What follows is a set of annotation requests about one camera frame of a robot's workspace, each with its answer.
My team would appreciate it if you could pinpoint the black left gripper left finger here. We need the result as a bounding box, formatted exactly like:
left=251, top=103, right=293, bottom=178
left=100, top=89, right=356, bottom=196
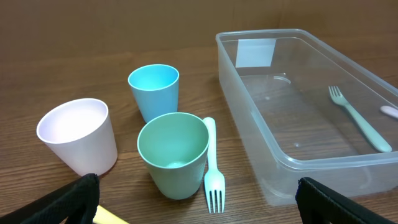
left=1, top=173, right=100, bottom=224

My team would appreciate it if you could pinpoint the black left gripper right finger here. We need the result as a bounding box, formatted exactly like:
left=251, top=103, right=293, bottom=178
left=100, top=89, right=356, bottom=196
left=295, top=177, right=394, bottom=224

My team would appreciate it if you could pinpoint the pink plastic cup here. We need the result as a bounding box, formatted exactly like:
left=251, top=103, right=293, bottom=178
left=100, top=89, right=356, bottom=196
left=36, top=98, right=118, bottom=176

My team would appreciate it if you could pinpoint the light blue plastic fork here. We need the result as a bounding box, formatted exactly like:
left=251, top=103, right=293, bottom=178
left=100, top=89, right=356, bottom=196
left=203, top=117, right=226, bottom=213

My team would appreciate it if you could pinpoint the green plastic cup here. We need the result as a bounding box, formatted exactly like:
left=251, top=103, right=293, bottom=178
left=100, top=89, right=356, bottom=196
left=137, top=112, right=209, bottom=200

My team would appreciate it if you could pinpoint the blue plastic cup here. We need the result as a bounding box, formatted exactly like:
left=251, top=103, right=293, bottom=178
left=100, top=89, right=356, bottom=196
left=127, top=64, right=180, bottom=123

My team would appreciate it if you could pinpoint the clear plastic container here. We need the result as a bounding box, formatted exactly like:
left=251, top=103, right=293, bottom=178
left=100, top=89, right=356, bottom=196
left=216, top=29, right=397, bottom=206

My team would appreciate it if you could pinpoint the yellow plastic fork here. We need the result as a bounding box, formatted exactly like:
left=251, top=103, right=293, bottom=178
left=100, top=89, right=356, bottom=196
left=93, top=205, right=128, bottom=224

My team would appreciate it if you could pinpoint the green plastic fork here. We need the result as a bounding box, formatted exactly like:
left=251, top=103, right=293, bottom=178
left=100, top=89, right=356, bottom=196
left=328, top=86, right=392, bottom=152

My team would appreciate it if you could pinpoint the pink plastic spoon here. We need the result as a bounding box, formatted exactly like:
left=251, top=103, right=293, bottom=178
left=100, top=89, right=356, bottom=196
left=380, top=106, right=398, bottom=119

